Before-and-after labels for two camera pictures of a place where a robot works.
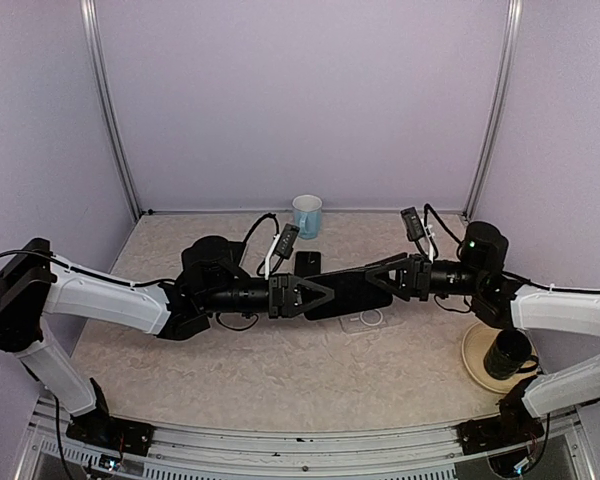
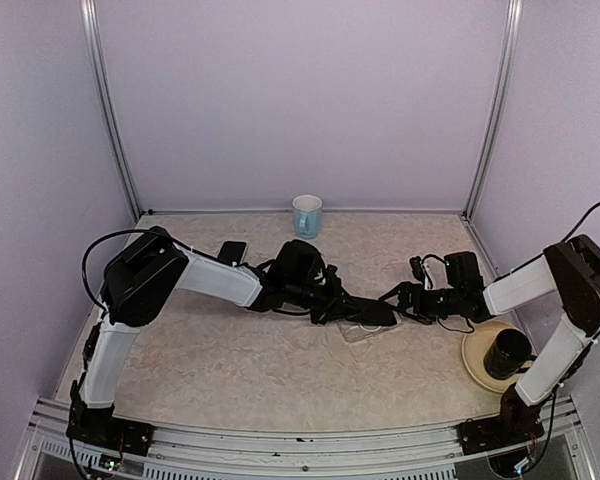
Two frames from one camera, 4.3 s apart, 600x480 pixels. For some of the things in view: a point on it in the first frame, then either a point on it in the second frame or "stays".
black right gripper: x=414 y=275 -> x=407 y=288
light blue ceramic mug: x=307 y=211 stays
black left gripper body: x=276 y=307 -> x=325 y=305
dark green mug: x=510 y=353 stays
